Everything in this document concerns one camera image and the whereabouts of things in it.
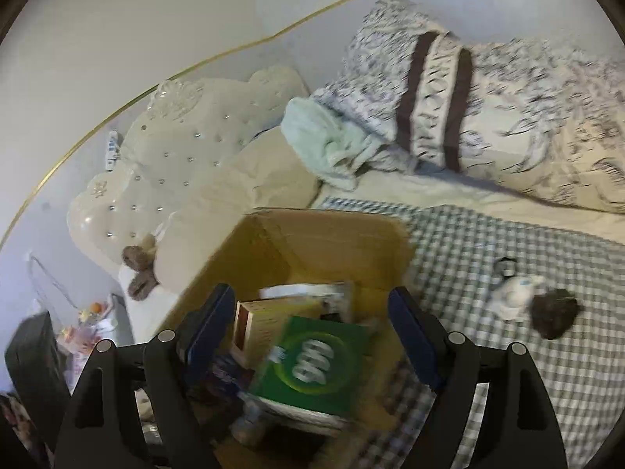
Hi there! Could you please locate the green 666 box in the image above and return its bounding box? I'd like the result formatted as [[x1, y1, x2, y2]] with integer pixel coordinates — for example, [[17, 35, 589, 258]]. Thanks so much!
[[249, 317, 372, 431]]

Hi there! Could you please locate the beige pillow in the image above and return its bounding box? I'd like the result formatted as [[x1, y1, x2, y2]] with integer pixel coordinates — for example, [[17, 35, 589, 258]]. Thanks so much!
[[155, 127, 319, 293]]

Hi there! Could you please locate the floral duvet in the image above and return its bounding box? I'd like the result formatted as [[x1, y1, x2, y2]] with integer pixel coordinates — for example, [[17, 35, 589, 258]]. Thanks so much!
[[316, 0, 624, 213]]

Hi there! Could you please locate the brown beige medicine box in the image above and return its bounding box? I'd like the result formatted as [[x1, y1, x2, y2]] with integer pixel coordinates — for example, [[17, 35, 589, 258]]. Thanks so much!
[[231, 297, 323, 369]]

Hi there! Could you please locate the white power strip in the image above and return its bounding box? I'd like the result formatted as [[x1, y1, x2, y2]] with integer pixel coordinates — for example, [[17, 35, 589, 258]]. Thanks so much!
[[105, 130, 121, 172]]

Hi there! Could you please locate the mint green towel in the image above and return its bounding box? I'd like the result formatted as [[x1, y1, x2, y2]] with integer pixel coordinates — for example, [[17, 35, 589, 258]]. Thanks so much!
[[281, 97, 400, 192]]

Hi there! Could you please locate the bedside clutter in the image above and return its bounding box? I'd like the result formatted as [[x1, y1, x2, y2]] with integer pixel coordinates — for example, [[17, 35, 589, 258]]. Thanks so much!
[[24, 251, 134, 392]]

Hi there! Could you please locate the floral tissue pack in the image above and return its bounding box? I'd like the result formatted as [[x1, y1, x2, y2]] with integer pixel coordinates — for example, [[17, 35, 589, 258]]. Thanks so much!
[[259, 282, 354, 323]]

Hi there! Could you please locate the cardboard box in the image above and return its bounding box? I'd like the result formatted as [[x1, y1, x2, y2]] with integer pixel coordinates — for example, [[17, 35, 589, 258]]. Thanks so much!
[[162, 209, 414, 468]]

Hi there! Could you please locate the checkered bed sheet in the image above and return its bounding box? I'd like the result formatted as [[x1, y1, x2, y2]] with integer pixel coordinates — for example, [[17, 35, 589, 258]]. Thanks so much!
[[323, 198, 624, 468]]

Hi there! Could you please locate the cream tufted headboard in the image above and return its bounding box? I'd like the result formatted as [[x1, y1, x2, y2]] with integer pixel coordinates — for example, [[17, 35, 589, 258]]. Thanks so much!
[[67, 64, 307, 275]]

